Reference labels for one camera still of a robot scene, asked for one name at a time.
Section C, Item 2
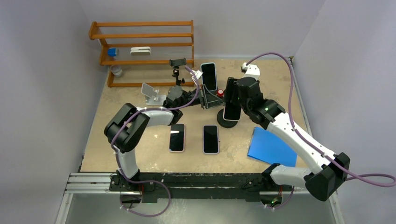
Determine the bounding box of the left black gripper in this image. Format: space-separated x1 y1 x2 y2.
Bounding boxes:
177 84 225 109

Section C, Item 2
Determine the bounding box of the white case smartphone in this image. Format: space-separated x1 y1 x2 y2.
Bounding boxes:
223 102 241 121

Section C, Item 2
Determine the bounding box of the black phone stand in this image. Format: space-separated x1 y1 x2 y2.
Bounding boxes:
216 109 238 128
169 58 187 86

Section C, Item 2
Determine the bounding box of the lavender case smartphone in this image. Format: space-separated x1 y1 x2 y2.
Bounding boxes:
203 125 219 154

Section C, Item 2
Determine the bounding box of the pink case smartphone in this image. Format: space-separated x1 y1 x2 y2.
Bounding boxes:
169 124 185 152

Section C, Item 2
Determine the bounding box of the silver folding phone stand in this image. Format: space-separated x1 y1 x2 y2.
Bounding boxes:
141 83 166 106

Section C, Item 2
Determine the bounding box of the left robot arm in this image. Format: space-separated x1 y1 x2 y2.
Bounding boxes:
104 84 225 191

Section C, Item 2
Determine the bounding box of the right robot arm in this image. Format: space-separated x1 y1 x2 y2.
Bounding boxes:
224 77 350 201

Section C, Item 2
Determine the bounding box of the red cap black stamp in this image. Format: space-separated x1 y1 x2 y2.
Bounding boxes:
216 89 224 98

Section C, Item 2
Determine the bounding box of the light blue case smartphone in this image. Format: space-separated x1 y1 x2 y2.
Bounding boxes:
200 63 218 91

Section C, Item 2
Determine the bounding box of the blue notebook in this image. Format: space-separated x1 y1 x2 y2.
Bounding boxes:
247 127 297 167

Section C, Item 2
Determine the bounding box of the white eraser block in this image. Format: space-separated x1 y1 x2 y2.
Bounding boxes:
130 46 151 56

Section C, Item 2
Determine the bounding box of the clear small jar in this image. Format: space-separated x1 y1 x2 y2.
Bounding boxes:
109 65 123 77

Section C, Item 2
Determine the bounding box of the wooden shelf rack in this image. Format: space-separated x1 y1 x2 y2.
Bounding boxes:
88 20 195 87

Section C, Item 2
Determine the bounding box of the blue white small box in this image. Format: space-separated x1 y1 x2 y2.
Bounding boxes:
107 48 119 57

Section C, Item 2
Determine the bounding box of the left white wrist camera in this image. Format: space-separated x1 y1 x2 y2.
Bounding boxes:
192 70 203 81

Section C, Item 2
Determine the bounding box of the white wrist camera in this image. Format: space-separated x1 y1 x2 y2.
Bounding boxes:
192 70 203 81
241 63 260 80

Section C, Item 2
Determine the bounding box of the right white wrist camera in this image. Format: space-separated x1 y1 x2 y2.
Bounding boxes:
241 63 260 80

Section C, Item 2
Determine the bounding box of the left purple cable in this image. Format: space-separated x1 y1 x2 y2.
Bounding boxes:
110 65 202 183

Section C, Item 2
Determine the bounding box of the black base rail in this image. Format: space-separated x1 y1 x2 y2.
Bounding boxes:
109 172 292 203

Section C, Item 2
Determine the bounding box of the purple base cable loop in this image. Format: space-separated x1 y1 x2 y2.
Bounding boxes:
119 180 171 217

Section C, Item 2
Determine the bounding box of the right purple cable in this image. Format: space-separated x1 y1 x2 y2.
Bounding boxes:
246 52 396 188

